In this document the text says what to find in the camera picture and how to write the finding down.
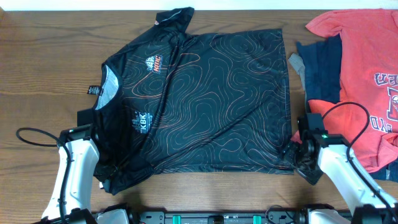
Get black orange-lined jersey shirt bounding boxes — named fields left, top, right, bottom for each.
left=91, top=7, right=292, bottom=194

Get navy blue garment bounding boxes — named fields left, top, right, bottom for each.
left=297, top=35, right=397, bottom=182

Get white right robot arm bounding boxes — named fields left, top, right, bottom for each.
left=280, top=130, right=397, bottom=223

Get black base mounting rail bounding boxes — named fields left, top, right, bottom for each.
left=93, top=203, right=355, bottom=224

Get grey garment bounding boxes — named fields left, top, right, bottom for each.
left=288, top=53, right=305, bottom=90

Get red printed t-shirt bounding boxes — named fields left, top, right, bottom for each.
left=306, top=9, right=397, bottom=173

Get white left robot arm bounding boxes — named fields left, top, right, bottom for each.
left=39, top=124, right=129, bottom=224

